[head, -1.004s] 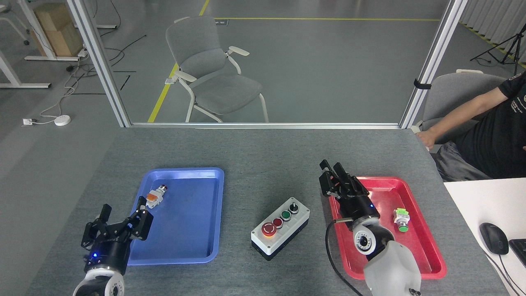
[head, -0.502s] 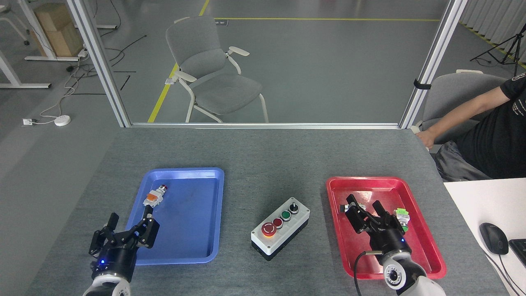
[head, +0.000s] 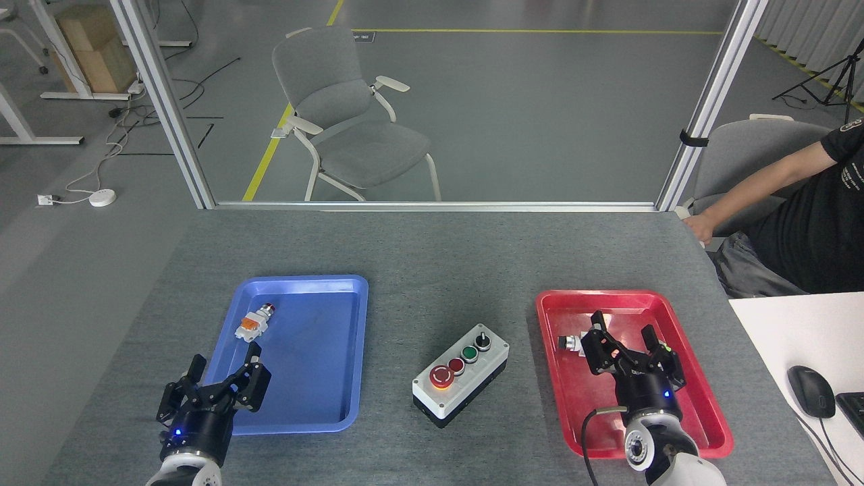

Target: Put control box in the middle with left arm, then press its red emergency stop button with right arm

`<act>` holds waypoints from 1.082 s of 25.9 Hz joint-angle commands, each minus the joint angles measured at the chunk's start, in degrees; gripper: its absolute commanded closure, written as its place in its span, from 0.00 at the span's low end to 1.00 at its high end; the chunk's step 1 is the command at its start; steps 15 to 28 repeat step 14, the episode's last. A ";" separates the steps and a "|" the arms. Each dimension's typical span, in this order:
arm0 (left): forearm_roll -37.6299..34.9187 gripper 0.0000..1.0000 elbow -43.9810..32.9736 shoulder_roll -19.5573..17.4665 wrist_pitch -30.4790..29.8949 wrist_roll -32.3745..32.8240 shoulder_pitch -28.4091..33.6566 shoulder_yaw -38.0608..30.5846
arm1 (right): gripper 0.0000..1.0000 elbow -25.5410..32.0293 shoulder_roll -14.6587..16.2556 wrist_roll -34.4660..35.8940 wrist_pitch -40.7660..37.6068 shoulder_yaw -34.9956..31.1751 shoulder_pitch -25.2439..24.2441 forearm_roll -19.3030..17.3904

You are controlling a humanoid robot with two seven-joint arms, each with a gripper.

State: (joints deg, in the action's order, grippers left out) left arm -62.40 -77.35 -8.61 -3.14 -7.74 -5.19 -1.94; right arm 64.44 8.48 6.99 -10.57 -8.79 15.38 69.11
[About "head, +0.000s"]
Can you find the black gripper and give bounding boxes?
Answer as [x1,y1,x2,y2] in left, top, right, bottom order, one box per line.
[156,342,273,467]
[581,310,686,425]

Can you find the grey control box with buttons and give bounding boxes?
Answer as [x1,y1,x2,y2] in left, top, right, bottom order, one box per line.
[411,323,511,430]

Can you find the red push button, orange-white base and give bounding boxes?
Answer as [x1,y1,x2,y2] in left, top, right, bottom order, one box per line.
[234,303,279,344]

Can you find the brown cardboard box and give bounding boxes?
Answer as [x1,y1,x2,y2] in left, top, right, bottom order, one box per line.
[50,36,140,95]
[55,5,116,54]

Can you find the person's right hand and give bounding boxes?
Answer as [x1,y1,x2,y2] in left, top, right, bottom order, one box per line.
[684,213,715,248]

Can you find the red plastic tray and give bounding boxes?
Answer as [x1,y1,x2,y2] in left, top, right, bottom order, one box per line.
[535,289,735,460]

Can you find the blue plastic tray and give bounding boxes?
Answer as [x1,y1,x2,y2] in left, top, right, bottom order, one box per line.
[192,273,370,437]

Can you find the white desk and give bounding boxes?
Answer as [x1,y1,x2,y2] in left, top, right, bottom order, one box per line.
[727,291,864,486]

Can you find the black computer mouse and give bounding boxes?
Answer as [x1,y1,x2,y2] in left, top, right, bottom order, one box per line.
[786,364,837,420]

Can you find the black keyboard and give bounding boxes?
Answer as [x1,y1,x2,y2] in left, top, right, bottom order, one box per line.
[835,391,864,441]

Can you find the grey chair beside person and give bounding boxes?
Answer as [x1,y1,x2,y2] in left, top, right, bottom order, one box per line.
[678,113,835,238]

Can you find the person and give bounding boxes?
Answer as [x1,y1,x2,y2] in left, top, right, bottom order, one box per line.
[684,115,864,298]

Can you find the grey chair with white armrests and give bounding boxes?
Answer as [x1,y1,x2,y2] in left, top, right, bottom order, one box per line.
[271,25,443,203]

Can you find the black tripod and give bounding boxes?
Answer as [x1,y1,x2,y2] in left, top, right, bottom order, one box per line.
[772,36,864,124]

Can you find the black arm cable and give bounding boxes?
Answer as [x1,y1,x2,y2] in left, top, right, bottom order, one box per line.
[580,406,629,486]

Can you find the black mouse cable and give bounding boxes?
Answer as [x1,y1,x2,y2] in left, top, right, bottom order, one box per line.
[795,414,857,486]

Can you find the silver frame crossbar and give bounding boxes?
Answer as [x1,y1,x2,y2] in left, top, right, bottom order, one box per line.
[212,200,659,214]

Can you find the white floor cable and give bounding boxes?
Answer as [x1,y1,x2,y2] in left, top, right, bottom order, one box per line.
[63,86,146,200]

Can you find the silver frame post with clip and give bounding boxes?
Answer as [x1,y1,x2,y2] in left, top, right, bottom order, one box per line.
[654,0,771,213]

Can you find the black floor cable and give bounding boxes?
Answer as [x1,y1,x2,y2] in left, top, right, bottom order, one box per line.
[158,57,242,109]

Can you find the white table leg frame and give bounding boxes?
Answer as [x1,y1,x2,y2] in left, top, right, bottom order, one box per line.
[26,0,133,101]
[0,82,86,146]

